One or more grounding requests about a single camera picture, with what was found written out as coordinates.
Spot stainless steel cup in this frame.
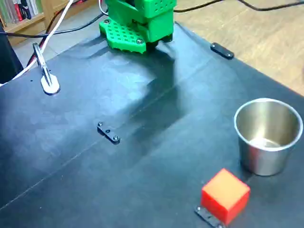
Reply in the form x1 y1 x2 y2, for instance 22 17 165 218
234 98 304 177

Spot black cable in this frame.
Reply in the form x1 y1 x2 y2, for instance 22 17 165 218
0 12 105 38
172 0 304 13

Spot wooden bookshelf with books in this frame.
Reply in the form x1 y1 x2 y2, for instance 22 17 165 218
0 0 102 46

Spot black stand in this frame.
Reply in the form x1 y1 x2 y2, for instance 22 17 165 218
0 18 24 84

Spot white cable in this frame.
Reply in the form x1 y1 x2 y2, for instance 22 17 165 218
0 0 75 86

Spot silver metal clamp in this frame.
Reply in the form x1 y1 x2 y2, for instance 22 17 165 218
32 42 61 95

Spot red cube block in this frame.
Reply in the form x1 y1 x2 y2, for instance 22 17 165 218
201 168 251 226

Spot black flat screwed bracket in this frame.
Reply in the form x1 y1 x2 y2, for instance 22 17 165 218
194 205 225 228
96 121 121 144
210 42 235 60

